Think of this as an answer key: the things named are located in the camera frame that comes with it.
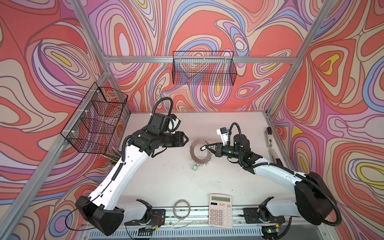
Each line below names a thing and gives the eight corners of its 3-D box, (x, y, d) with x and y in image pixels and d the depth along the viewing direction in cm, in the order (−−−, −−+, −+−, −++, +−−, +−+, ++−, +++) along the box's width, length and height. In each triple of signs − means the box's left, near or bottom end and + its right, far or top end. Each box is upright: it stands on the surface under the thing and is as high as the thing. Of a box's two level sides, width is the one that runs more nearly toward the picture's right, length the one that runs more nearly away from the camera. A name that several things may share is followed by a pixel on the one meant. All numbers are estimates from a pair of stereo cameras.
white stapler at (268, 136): (266, 147, 102) (269, 142, 97) (263, 132, 111) (266, 126, 106) (270, 148, 102) (274, 143, 97) (268, 132, 111) (271, 127, 106)
